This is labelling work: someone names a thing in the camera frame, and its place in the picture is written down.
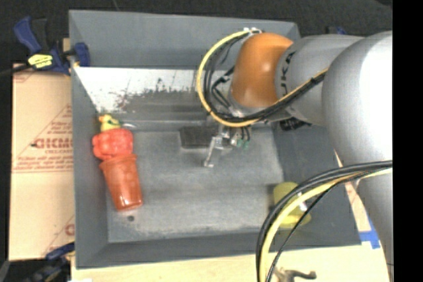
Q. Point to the brown cardboard board, red print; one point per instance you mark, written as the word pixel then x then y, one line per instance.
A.
pixel 39 115

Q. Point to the grey-brown toy animal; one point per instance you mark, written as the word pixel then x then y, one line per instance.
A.
pixel 294 275

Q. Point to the yellow cup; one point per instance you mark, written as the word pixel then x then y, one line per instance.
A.
pixel 285 191

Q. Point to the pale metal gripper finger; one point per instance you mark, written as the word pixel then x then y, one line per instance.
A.
pixel 217 152
pixel 209 155

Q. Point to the red toy fruit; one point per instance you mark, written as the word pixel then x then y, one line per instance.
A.
pixel 112 142

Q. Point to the grey metal bin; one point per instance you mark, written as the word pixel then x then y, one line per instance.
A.
pixel 198 201

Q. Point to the black cylinder on white bracket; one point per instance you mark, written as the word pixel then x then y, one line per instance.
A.
pixel 292 125

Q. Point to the yellow and green toy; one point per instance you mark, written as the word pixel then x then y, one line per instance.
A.
pixel 108 123

